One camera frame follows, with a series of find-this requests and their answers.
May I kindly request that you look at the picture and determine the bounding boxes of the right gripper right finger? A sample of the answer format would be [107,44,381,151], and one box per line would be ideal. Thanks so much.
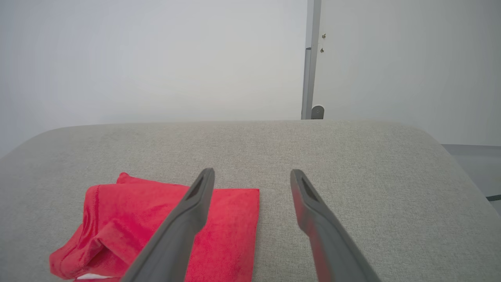
[290,169,382,282]

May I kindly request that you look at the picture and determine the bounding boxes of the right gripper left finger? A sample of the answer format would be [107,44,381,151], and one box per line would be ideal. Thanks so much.
[121,168,216,282]

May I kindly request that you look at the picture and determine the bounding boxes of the red and white garment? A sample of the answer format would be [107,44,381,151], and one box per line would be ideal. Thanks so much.
[49,172,260,282]

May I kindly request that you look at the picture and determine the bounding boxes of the light grey door panel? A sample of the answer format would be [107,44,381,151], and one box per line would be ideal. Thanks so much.
[313,0,501,146]

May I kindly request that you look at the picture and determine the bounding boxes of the grey wall baseboard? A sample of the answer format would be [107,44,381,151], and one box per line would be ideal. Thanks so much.
[442,144,501,158]

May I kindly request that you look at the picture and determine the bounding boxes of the grey metal post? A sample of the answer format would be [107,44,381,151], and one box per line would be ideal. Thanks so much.
[301,0,322,120]

